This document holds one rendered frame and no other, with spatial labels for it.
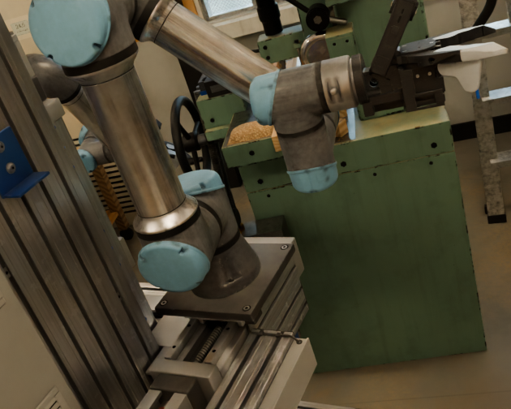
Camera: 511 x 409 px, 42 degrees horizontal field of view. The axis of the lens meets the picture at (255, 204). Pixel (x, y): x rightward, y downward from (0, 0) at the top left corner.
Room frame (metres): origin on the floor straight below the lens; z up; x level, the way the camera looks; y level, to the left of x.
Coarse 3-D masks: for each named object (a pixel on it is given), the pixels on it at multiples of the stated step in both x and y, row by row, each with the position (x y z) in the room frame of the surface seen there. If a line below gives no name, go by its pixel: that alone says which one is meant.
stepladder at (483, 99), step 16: (464, 0) 2.26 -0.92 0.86; (464, 16) 2.25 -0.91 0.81; (496, 32) 2.18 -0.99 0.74; (480, 80) 2.21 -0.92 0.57; (480, 96) 2.21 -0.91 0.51; (496, 96) 2.18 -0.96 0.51; (480, 112) 2.20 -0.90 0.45; (480, 128) 2.20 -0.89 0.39; (480, 144) 2.19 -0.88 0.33; (480, 160) 2.19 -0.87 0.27; (496, 160) 2.15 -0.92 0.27; (496, 176) 2.16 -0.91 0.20; (496, 192) 2.15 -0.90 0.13; (496, 208) 2.14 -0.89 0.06
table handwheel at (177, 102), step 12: (180, 96) 1.97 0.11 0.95; (180, 108) 1.90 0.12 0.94; (192, 108) 2.02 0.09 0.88; (180, 132) 1.82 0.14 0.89; (192, 132) 1.93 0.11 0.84; (180, 144) 1.80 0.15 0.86; (192, 144) 1.90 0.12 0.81; (204, 144) 1.91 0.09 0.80; (180, 156) 1.79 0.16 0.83; (192, 156) 1.91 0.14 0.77; (204, 156) 2.00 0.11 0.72; (204, 168) 1.96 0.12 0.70
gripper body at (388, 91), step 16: (400, 48) 0.88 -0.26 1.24; (416, 48) 0.85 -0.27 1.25; (432, 48) 0.83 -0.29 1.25; (352, 64) 0.88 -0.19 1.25; (400, 64) 0.85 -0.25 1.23; (416, 64) 0.83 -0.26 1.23; (368, 80) 0.87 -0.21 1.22; (384, 80) 0.87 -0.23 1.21; (400, 80) 0.86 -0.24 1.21; (416, 80) 0.84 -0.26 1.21; (432, 80) 0.83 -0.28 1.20; (368, 96) 0.87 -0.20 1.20; (384, 96) 0.86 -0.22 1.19; (400, 96) 0.85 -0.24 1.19; (416, 96) 0.83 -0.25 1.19; (432, 96) 0.83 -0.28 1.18; (368, 112) 0.87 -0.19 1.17
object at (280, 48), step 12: (300, 24) 1.85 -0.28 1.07; (264, 36) 1.85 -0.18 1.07; (276, 36) 1.82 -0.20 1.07; (288, 36) 1.80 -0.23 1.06; (300, 36) 1.79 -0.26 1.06; (264, 48) 1.81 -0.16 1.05; (276, 48) 1.81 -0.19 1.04; (288, 48) 1.80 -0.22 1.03; (300, 48) 1.79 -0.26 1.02; (276, 60) 1.81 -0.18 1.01
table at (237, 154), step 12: (288, 60) 2.12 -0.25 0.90; (240, 120) 1.73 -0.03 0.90; (252, 120) 1.70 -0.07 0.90; (216, 132) 1.80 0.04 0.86; (228, 132) 1.67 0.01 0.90; (240, 144) 1.57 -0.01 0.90; (252, 144) 1.56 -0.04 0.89; (264, 144) 1.55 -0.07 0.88; (228, 156) 1.58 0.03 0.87; (240, 156) 1.57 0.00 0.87; (252, 156) 1.57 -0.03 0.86; (264, 156) 1.56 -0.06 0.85; (276, 156) 1.55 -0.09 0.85
